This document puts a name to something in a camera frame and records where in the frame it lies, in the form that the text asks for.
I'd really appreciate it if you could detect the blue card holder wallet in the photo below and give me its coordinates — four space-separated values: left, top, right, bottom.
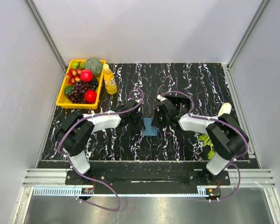
142 118 158 137

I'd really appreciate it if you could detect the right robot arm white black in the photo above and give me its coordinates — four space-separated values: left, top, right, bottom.
153 95 249 185

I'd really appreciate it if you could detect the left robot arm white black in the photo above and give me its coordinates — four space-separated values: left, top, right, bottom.
55 99 141 184

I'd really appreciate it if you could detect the black card box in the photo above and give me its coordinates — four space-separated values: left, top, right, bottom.
165 95 192 113

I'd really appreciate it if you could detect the yellow juice bottle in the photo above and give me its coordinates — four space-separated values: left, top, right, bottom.
103 64 118 95

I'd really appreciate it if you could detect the red apple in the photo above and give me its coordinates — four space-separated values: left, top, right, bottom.
84 90 97 104

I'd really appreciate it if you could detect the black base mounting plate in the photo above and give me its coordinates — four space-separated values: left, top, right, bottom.
65 160 231 187

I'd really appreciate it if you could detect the white celery stalk with leaves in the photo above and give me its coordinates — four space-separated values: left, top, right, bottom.
198 103 231 160

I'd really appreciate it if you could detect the dark purple grape bunch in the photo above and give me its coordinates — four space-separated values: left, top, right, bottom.
66 78 99 104

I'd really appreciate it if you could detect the green melon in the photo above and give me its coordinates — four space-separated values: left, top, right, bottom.
84 58 103 77

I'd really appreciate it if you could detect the green avocado fruit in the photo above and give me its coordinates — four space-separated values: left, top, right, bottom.
63 85 73 96

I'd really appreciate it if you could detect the yellow plastic tray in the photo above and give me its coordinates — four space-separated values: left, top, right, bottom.
56 59 106 109

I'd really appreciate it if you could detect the small red fruit cluster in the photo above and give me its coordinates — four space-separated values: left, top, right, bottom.
65 68 82 85

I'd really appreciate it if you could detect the green lime fruit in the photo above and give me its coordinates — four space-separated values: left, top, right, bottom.
71 61 80 70

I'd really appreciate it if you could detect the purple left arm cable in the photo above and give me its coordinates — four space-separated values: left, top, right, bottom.
57 88 145 210

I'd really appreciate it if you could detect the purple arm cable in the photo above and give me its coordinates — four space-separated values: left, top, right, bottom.
57 88 145 210
157 91 250 202

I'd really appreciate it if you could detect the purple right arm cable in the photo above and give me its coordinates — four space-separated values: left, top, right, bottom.
157 91 250 202

